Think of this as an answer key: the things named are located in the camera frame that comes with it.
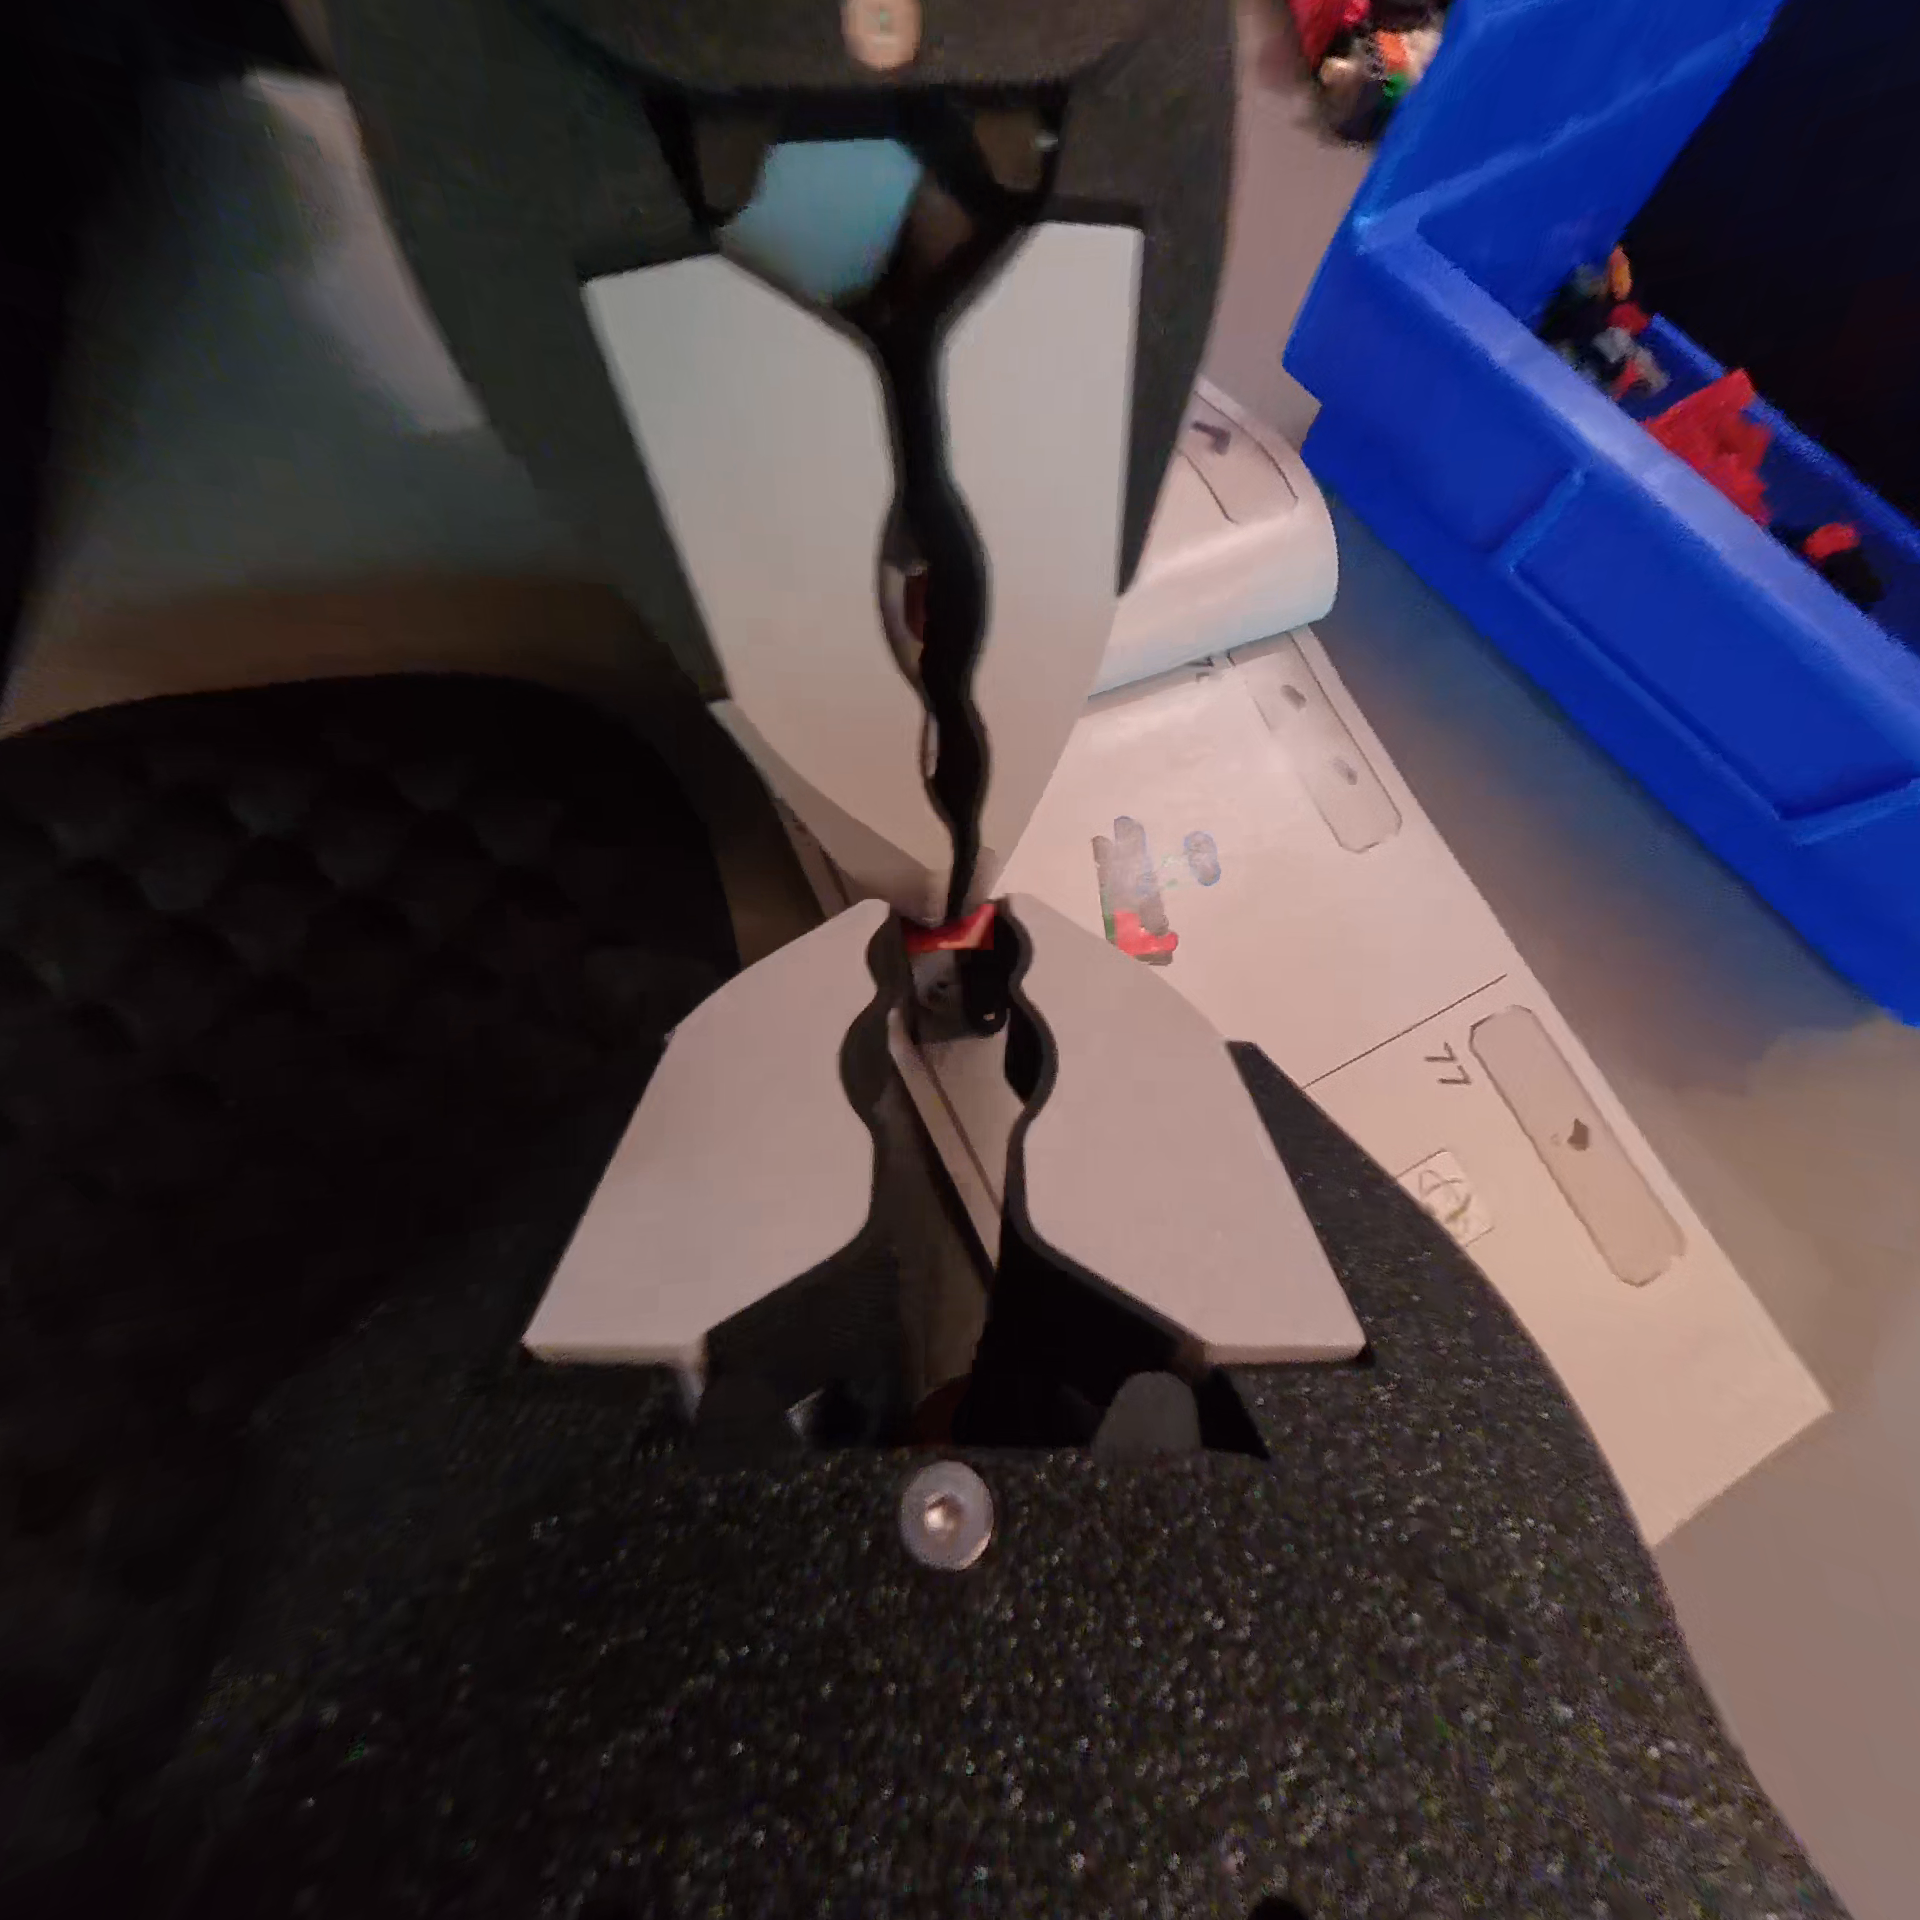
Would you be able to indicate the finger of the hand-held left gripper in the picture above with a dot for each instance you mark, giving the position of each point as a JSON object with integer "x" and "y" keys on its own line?
{"x": 751, "y": 526}
{"x": 1050, "y": 451}

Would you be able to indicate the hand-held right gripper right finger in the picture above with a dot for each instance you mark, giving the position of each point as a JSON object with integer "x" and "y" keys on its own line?
{"x": 1169, "y": 1185}

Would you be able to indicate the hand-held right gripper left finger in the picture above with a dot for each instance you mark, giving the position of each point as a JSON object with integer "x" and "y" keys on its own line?
{"x": 720, "y": 1185}

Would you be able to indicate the small red grey brick assembly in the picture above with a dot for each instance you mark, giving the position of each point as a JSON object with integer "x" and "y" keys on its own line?
{"x": 947, "y": 939}

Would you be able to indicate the white instruction booklet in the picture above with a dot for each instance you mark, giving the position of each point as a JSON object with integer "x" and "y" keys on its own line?
{"x": 1440, "y": 976}

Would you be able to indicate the heap of colourful toy pieces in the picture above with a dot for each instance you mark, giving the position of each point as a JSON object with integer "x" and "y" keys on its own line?
{"x": 1366, "y": 61}

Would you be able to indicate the blue plastic bin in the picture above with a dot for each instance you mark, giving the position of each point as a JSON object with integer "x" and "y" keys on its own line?
{"x": 1650, "y": 674}

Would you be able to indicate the pile of red black bricks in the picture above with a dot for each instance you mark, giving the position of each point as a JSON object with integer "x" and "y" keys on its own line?
{"x": 1709, "y": 436}

